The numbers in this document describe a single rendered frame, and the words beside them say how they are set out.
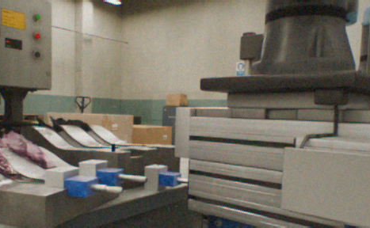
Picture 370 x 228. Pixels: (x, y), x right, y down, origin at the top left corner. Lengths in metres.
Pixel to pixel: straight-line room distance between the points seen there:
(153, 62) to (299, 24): 9.10
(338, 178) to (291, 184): 0.05
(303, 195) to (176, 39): 8.91
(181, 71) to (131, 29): 2.01
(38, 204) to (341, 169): 0.42
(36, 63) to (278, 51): 1.35
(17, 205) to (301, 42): 0.48
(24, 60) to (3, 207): 1.17
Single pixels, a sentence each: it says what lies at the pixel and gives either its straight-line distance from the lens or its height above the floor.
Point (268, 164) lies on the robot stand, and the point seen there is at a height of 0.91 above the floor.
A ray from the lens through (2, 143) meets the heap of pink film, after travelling 0.85.
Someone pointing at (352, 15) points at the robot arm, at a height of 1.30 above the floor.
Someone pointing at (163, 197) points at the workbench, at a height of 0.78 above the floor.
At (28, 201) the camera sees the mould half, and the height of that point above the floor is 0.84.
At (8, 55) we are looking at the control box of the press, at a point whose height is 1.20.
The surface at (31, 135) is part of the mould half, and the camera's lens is 1.10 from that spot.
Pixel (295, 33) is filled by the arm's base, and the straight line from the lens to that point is 0.58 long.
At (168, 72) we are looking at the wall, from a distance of 9.30.
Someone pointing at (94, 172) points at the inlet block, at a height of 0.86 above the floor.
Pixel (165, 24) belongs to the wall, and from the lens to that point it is 9.58.
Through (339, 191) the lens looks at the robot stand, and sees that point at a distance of 0.42.
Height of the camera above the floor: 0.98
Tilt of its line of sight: 5 degrees down
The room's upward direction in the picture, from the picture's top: 2 degrees clockwise
